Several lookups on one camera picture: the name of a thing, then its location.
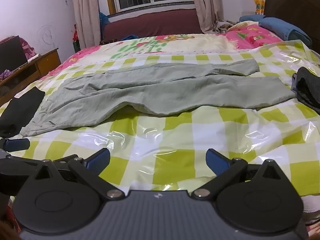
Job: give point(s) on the dark wooden headboard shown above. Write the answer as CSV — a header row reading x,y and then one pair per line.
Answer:
x,y
292,5

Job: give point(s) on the small blue cloth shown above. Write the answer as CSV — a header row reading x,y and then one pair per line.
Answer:
x,y
130,37

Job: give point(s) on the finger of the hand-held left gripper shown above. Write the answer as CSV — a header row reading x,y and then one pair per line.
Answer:
x,y
15,165
15,143

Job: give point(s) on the pink cloth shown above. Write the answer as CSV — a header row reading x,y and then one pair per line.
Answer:
x,y
27,47

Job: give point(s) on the blue plastic bag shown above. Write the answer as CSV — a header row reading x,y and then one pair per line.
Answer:
x,y
103,18

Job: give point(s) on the purple cloth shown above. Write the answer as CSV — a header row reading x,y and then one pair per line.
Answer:
x,y
7,75

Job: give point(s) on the orange snack packet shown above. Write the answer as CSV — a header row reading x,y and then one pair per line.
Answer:
x,y
259,5

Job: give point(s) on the beige curtain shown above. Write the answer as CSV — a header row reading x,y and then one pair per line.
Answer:
x,y
205,5
85,12

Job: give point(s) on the black monitor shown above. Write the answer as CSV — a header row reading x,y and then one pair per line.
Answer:
x,y
11,52

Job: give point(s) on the rolled blue blanket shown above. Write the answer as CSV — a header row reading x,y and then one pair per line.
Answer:
x,y
282,28

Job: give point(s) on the pile of bedside clutter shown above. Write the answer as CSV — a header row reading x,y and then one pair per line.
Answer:
x,y
225,25

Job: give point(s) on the dark grey cloth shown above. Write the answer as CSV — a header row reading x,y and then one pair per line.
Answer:
x,y
307,87

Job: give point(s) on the green white checked plastic sheet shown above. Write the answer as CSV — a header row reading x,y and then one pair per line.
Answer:
x,y
175,135

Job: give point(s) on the folded blue cloth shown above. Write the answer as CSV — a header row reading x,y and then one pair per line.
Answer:
x,y
250,18

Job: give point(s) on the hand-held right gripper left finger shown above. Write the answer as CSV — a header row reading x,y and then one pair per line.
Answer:
x,y
98,161

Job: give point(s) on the wooden desk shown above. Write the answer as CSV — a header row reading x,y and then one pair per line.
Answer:
x,y
47,60

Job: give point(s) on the light green pants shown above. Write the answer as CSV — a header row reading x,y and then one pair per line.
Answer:
x,y
125,92

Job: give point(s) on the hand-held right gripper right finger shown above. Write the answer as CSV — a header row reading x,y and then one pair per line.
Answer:
x,y
217,163

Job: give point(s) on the black folded cloth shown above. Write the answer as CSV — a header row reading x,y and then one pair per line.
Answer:
x,y
20,110

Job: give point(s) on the cartoon printed bed sheet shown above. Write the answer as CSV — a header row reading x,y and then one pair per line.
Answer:
x,y
175,43

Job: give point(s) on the yellow printed pillow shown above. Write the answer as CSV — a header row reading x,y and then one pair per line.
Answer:
x,y
242,27

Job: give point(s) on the red green bag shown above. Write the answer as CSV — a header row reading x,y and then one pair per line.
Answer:
x,y
75,38

